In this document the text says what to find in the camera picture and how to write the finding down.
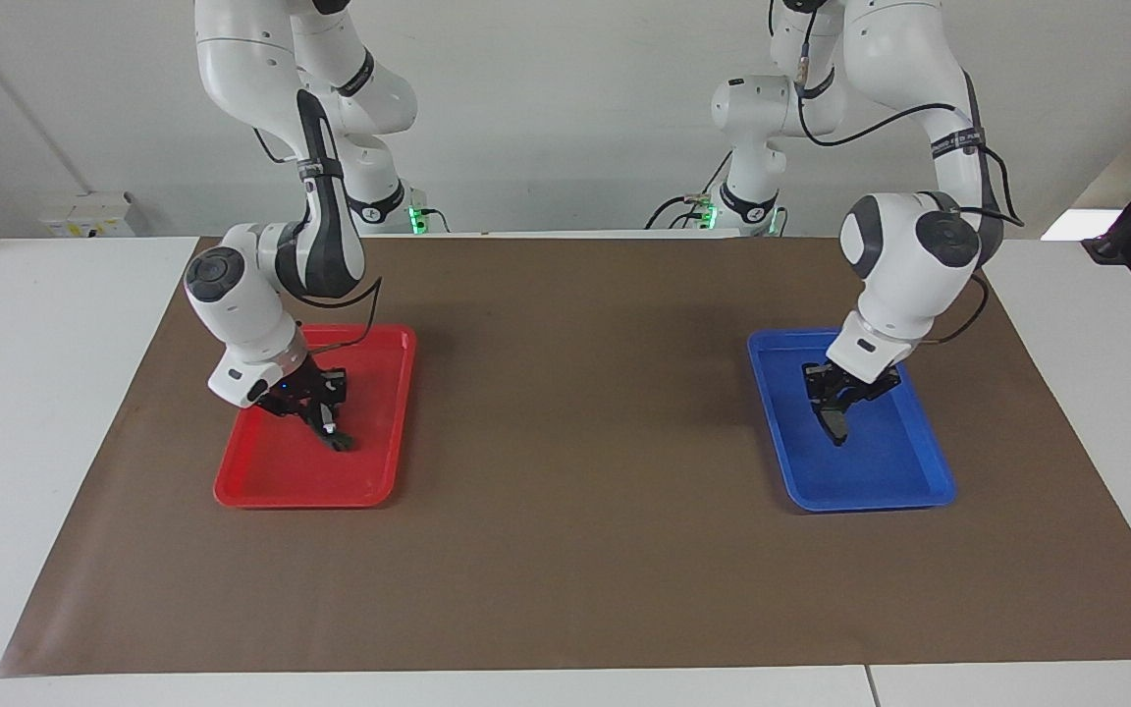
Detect blue plastic tray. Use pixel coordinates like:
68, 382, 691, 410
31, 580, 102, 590
747, 328, 957, 514

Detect red plastic tray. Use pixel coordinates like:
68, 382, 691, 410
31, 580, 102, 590
213, 324, 418, 510

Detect brown table mat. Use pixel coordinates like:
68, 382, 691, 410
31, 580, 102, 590
0, 236, 1131, 679

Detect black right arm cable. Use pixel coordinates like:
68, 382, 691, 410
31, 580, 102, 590
251, 93, 385, 347

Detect black base cable bundle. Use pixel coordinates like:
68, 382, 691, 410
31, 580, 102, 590
646, 152, 733, 232

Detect white power strip box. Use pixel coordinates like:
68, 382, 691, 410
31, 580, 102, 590
40, 191, 137, 239

